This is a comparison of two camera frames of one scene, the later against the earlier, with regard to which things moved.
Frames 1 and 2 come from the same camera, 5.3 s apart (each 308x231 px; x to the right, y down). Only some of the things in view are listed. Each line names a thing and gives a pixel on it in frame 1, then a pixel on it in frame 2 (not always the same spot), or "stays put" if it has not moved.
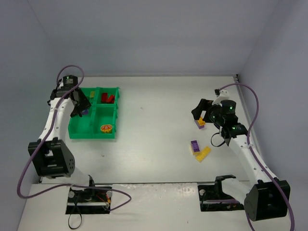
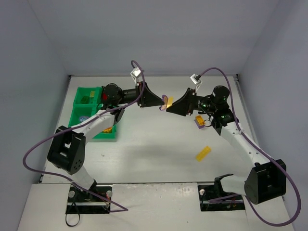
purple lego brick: [195, 146] -> [165, 99]
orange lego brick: [106, 128] stays put
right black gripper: [207, 110] -> [190, 101]
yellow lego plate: [202, 156] stays put
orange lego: [201, 121] stays put
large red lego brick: [104, 96] stays put
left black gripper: [78, 101] -> [140, 95]
